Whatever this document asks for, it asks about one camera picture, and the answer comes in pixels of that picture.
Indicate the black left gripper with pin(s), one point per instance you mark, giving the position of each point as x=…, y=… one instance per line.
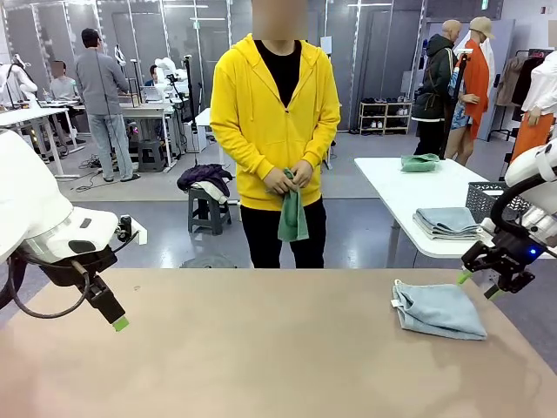
x=65, y=274

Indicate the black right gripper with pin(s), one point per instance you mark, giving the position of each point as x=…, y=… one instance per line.
x=520, y=250

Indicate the light blue towel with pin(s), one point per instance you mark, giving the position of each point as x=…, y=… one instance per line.
x=439, y=311
x=448, y=217

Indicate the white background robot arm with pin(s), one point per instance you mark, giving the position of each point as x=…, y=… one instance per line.
x=167, y=65
x=28, y=82

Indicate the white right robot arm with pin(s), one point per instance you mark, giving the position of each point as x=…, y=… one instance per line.
x=535, y=161

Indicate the person's right forearm yellow sleeve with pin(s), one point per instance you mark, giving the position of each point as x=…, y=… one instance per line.
x=235, y=148

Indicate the person's left forearm yellow sleeve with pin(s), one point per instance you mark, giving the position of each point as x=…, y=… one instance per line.
x=324, y=139

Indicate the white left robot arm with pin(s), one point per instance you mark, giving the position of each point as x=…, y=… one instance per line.
x=26, y=196

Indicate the grey plastic basket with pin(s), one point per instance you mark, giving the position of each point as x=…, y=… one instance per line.
x=483, y=196

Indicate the person's right hand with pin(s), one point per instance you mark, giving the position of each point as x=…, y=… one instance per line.
x=278, y=183

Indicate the person's left hand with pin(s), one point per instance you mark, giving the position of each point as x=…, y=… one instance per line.
x=304, y=174

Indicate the folded pale grey towel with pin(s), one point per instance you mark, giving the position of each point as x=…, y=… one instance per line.
x=435, y=235

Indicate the folded light blue towel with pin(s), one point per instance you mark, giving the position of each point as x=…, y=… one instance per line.
x=448, y=217

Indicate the round black floor base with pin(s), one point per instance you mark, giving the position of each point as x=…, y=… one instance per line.
x=209, y=262

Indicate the grey plastic stool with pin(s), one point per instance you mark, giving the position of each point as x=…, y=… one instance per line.
x=196, y=213

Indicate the white rectangular table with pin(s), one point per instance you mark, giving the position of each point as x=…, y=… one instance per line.
x=391, y=187

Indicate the mannequin with orange trousers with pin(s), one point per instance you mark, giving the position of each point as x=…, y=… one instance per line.
x=533, y=130

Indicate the white crumpled garment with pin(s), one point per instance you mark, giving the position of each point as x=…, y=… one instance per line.
x=213, y=189

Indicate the grey step stool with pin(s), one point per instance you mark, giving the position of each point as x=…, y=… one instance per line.
x=152, y=152

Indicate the mannequin with orange garment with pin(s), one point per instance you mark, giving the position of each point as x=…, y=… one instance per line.
x=474, y=87

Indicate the wooden shoe rack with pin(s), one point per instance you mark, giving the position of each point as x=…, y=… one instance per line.
x=385, y=117

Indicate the clothes rack with coats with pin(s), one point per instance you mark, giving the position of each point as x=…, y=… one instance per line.
x=509, y=82

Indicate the mannequin in dark jacket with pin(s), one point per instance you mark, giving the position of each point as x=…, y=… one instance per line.
x=435, y=87

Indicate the white metal workbench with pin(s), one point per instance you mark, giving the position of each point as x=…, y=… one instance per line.
x=148, y=109

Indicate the white height-adjustable desk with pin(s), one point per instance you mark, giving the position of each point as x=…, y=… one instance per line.
x=26, y=115
x=203, y=117

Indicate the person in grey sweater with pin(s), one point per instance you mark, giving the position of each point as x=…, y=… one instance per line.
x=102, y=87

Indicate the seated person light shirt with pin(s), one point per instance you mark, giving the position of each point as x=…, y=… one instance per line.
x=63, y=87

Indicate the seated person dark hair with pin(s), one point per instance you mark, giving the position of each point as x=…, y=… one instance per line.
x=152, y=76

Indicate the black tripod pole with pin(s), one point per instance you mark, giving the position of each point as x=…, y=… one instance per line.
x=190, y=87

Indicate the person in yellow hoodie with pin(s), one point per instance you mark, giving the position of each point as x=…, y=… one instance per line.
x=261, y=109

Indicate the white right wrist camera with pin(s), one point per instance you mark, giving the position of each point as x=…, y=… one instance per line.
x=486, y=226

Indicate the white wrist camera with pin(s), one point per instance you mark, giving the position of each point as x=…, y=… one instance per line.
x=486, y=226
x=138, y=233

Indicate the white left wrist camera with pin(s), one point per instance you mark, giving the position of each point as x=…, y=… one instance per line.
x=138, y=233

